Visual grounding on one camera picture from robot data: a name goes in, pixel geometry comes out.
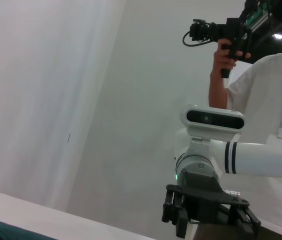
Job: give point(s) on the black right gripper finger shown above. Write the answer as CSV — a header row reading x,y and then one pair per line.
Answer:
x,y
178,220
248,225

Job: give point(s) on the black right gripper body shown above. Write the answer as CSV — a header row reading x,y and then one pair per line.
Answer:
x,y
200,200

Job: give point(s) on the black handheld camera rig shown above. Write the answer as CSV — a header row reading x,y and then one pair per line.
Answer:
x,y
233,27

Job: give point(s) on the person bare forearm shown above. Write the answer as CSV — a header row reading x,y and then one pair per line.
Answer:
x,y
218,92

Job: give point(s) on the person hand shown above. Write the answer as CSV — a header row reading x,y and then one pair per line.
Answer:
x,y
221,58

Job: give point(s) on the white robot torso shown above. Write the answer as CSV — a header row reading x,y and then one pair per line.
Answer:
x,y
180,142

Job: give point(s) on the white id badge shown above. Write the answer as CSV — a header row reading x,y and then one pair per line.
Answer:
x,y
278,141

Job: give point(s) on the person torso in white shirt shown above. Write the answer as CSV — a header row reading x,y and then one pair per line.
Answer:
x,y
268,100

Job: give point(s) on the white robot head with camera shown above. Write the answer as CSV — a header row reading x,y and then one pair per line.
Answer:
x,y
213,132

